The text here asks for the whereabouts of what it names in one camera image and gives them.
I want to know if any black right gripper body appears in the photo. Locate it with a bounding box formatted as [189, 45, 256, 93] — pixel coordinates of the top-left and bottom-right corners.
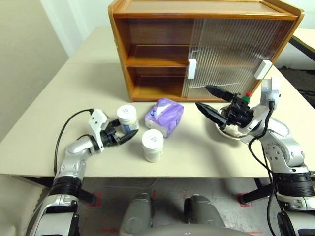
[220, 92, 254, 130]

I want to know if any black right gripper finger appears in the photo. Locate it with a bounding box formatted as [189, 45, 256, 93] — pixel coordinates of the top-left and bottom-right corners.
[205, 85, 234, 102]
[195, 102, 229, 130]

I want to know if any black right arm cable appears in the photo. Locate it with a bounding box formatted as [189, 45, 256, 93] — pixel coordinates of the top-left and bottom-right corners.
[248, 99, 284, 236]

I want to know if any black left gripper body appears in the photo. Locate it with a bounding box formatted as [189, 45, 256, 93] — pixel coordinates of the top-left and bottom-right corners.
[100, 121, 122, 148]

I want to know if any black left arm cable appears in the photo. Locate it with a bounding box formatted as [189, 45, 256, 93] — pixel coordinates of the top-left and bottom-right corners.
[53, 108, 95, 176]

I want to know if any black side table frame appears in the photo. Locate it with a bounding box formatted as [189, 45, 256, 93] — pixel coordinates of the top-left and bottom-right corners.
[289, 35, 315, 60]

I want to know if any white bottle with blue label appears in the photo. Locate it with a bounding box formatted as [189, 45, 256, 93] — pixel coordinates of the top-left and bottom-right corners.
[141, 129, 165, 163]
[116, 105, 140, 135]

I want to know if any ribbed translucent sliding door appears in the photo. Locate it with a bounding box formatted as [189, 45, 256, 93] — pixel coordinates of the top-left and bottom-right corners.
[181, 18, 295, 99]

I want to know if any grey robot torso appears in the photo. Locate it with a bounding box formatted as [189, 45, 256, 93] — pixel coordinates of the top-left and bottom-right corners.
[137, 222, 254, 236]

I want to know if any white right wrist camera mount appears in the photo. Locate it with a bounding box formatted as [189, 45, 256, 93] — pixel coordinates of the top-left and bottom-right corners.
[240, 76, 282, 137]

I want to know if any grey rounded robot leg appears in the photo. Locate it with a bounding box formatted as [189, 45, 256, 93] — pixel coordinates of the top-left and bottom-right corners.
[184, 194, 224, 228]
[119, 193, 155, 236]

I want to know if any white door handle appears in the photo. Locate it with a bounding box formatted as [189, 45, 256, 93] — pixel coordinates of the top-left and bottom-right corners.
[253, 59, 273, 80]
[186, 59, 197, 80]

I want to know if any wooden cabinet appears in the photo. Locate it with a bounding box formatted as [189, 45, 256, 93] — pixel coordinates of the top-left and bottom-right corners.
[107, 0, 305, 103]

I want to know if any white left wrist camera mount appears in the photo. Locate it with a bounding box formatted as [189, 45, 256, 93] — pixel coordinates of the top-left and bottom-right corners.
[88, 109, 111, 152]

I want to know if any purple tissue pack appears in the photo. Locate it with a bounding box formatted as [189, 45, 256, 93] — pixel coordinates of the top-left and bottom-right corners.
[144, 98, 185, 139]

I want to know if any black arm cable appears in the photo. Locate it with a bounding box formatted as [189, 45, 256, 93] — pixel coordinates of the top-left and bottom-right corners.
[53, 108, 95, 176]
[248, 99, 284, 236]

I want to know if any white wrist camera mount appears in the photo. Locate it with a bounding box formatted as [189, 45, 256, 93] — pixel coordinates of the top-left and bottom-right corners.
[240, 76, 282, 137]
[88, 109, 111, 152]

